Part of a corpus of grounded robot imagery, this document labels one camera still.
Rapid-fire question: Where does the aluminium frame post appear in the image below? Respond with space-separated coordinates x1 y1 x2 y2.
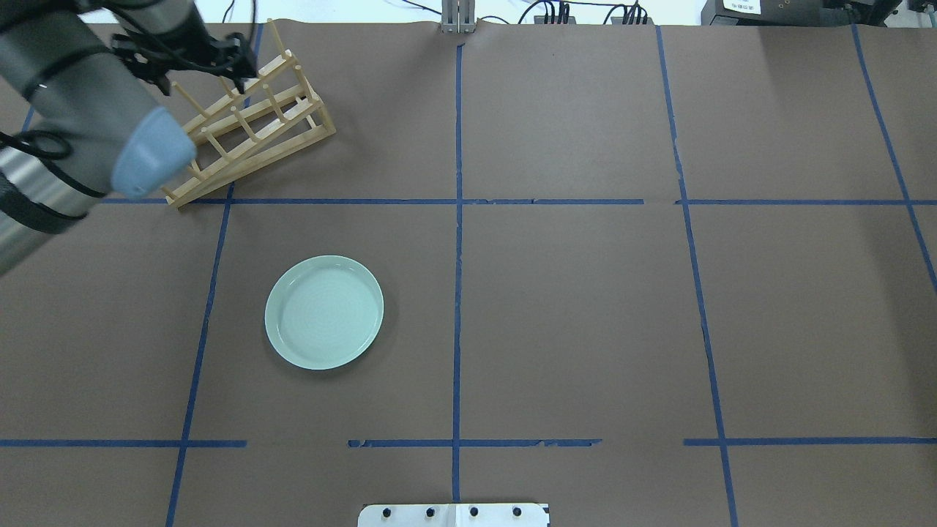
441 0 477 34

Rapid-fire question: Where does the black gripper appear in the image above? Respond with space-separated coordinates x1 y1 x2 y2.
198 33 258 92

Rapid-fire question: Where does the brown paper table cover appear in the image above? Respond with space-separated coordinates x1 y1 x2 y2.
2 20 935 526

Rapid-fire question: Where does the pale green plate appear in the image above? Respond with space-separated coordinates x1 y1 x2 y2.
264 255 385 371

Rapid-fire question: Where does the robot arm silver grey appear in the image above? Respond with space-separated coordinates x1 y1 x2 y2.
1 1 258 274

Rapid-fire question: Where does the wooden dish rack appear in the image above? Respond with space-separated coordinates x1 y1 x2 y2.
160 20 337 208

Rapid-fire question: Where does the white pedestal column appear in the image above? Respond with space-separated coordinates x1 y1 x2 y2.
357 501 551 526

